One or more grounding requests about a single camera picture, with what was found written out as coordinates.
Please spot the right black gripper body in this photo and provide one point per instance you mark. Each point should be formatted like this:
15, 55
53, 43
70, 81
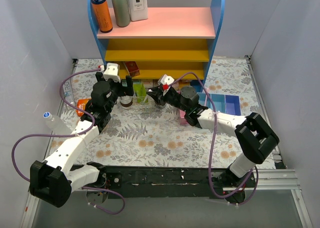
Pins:
160, 94

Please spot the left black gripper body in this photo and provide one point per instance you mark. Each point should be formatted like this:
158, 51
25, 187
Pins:
118, 85

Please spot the dark blue cup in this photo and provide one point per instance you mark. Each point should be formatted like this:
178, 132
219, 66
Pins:
160, 104

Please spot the clear cup brown base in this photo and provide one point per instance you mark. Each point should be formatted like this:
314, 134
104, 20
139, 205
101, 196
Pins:
126, 102

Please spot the green toothpaste tube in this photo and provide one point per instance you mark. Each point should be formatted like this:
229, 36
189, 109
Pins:
137, 88
144, 95

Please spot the clear textured glass tray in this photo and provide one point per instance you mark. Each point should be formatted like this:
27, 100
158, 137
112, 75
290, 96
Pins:
144, 111

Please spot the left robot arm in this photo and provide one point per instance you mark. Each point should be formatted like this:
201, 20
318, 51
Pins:
53, 179

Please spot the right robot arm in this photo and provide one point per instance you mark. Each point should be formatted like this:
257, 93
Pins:
256, 138

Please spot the yellow soap box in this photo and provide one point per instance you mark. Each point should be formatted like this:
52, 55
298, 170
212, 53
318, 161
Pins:
183, 83

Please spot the pink drawer box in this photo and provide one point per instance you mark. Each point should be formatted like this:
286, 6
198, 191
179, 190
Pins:
182, 119

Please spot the orange soap box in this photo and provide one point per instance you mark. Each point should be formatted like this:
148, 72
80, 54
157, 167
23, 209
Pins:
147, 83

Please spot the red small box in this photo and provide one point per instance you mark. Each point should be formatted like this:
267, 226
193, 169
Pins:
132, 68

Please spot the light blue drawer box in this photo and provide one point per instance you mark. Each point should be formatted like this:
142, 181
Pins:
202, 100

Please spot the orange razor package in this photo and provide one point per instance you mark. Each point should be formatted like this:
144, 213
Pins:
81, 104

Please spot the blue wooden shelf unit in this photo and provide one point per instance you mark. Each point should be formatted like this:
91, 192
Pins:
178, 41

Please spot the purple blue drawer box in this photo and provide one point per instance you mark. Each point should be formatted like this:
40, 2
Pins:
232, 105

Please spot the clear water bottle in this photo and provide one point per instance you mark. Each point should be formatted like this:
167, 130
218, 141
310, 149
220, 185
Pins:
56, 124

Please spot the orange spray bottle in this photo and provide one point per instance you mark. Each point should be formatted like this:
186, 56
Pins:
102, 14

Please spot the grey green bottle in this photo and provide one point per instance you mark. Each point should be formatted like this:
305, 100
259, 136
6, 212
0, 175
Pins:
121, 12

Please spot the white labelled bottle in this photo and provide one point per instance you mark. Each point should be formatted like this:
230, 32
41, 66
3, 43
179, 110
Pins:
138, 10

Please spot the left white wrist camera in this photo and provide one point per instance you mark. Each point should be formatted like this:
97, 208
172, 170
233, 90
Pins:
111, 71

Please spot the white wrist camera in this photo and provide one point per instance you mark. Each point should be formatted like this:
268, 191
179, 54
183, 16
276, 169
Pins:
165, 82
111, 71

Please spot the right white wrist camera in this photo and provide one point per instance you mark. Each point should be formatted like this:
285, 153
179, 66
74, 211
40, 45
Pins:
165, 82

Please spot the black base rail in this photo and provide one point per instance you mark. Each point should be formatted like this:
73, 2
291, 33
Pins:
162, 182

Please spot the aluminium frame rail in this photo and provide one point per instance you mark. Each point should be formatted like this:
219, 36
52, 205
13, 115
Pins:
278, 202

